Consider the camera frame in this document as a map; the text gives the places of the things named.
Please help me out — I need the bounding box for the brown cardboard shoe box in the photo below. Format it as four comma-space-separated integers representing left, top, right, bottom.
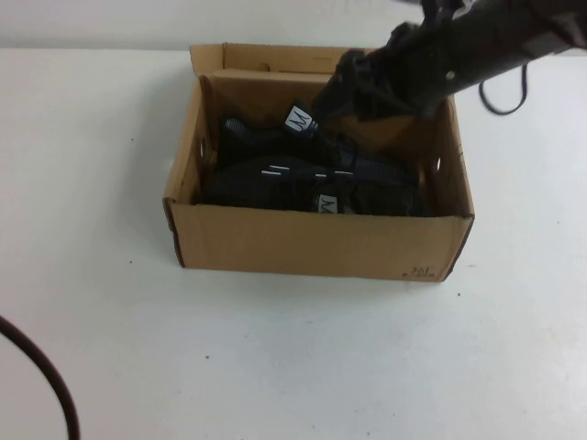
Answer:
162, 42, 475, 283

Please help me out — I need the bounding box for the black sneaker with white label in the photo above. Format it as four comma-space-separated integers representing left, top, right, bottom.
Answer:
215, 97, 421, 184
201, 158, 427, 217

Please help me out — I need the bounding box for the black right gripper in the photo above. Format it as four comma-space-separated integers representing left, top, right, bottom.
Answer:
316, 34, 437, 124

